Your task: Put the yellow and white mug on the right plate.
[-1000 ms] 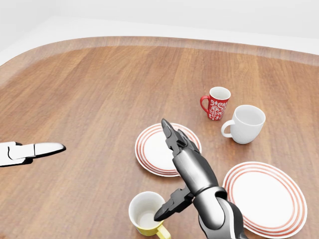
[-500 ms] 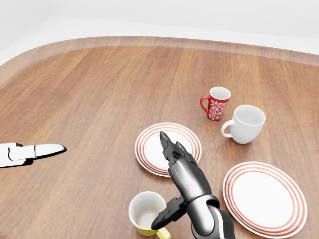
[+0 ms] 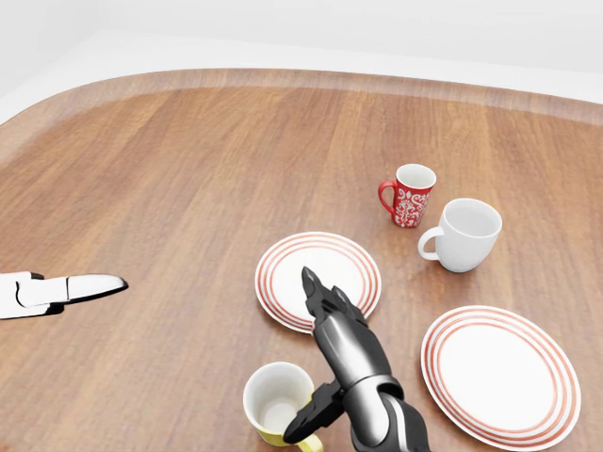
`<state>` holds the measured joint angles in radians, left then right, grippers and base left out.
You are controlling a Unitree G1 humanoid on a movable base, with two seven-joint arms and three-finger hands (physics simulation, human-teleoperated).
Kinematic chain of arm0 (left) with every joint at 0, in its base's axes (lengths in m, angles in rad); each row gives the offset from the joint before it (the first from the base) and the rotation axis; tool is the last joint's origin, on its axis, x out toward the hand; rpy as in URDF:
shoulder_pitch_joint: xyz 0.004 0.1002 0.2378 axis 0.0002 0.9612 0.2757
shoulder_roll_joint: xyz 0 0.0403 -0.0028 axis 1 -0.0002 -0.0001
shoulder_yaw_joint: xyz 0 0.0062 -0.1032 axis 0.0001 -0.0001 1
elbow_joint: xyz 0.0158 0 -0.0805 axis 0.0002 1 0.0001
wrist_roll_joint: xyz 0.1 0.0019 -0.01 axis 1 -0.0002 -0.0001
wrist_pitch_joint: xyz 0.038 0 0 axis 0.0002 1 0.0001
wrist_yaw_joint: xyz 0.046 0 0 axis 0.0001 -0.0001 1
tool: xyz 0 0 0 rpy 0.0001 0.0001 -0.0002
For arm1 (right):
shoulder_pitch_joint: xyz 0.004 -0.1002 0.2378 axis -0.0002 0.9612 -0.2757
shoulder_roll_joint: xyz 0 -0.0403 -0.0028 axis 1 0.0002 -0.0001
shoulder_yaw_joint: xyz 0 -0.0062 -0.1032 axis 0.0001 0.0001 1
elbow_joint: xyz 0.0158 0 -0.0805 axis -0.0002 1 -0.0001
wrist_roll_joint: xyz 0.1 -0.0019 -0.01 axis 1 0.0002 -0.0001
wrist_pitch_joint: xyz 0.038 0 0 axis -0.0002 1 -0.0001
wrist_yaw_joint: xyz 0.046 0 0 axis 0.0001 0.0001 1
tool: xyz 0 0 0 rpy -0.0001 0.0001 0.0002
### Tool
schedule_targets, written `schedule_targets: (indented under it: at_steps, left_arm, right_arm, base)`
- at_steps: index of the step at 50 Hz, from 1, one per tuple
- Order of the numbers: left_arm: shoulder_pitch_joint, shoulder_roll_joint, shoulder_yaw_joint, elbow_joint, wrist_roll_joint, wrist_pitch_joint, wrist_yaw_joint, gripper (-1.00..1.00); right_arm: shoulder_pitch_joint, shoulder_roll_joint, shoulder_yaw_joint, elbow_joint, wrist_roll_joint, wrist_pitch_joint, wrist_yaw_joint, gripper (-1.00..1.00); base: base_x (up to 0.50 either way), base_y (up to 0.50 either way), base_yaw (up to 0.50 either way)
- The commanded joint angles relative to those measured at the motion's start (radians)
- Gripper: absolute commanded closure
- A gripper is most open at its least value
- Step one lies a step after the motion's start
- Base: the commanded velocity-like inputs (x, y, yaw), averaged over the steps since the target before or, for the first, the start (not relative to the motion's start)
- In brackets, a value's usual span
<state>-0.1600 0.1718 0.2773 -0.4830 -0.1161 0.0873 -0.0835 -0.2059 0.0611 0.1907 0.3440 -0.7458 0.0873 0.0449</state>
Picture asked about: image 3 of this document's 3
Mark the silver and black right hand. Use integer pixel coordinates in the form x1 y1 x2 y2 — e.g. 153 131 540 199
282 266 393 446

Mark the white plate with red rings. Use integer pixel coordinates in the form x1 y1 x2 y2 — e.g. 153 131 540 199
420 304 582 451
254 231 383 335

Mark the yellow and white mug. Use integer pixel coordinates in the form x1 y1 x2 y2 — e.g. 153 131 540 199
242 361 325 452

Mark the red patterned mug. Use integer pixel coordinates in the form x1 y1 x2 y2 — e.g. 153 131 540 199
378 163 438 229

